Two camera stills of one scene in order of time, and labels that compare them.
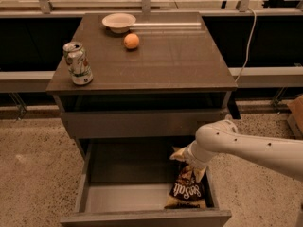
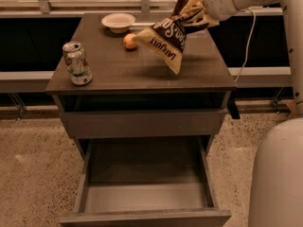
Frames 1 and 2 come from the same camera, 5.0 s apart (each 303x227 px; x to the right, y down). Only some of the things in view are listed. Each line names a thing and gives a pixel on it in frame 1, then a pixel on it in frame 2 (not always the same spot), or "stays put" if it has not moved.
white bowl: x=118 y=23 stays put
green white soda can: x=78 y=63 stays put
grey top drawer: x=131 y=124 stays put
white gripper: x=190 y=156 → x=218 y=1
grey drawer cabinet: x=165 y=77 stays put
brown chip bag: x=187 y=192 → x=168 y=37
